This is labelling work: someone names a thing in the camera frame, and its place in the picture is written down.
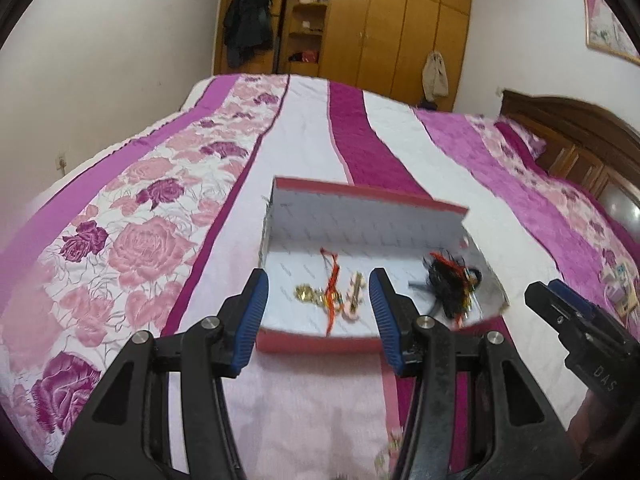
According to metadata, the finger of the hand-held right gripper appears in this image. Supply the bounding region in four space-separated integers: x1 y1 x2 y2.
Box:
546 279 628 333
524 282 608 348

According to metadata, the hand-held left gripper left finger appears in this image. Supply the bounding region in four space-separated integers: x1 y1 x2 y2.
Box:
52 267 271 480

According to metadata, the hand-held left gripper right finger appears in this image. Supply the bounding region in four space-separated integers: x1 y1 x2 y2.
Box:
367 267 583 480

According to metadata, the pink flower hair clip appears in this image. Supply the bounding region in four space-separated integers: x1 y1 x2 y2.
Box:
340 272 369 319

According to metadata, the gold leaf pearl brooch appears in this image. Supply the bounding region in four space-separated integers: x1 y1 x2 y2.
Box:
294 284 326 308

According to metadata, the rainbow cord bracelet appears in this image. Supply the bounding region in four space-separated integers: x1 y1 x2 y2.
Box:
320 247 351 336

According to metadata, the black lace hair scrunchie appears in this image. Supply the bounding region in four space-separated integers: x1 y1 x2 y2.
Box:
410 252 486 329

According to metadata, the pink cardboard box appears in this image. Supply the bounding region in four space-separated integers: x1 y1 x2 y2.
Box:
256 176 511 356

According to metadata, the red cord gold charm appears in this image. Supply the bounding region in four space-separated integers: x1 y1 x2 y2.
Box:
432 255 474 281

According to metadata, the small white teal packet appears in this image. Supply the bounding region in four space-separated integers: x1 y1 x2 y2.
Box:
602 260 640 317

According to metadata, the purple floral bedspread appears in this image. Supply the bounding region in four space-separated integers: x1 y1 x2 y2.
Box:
0 72 640 480

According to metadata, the wooden headboard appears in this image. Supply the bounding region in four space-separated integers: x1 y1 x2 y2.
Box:
500 89 640 228

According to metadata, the purple floral pillow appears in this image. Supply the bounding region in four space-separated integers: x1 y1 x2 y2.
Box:
495 115 547 159

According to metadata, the beige hanging cloth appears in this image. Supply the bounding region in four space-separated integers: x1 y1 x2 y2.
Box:
422 51 450 102

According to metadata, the dark hanging jacket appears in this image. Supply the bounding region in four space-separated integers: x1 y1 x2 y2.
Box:
222 0 274 69

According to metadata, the wooden wardrobe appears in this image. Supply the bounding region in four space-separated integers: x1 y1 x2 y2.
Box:
207 0 474 111

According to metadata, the framed wall picture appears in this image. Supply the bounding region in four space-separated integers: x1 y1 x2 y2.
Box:
581 0 640 66

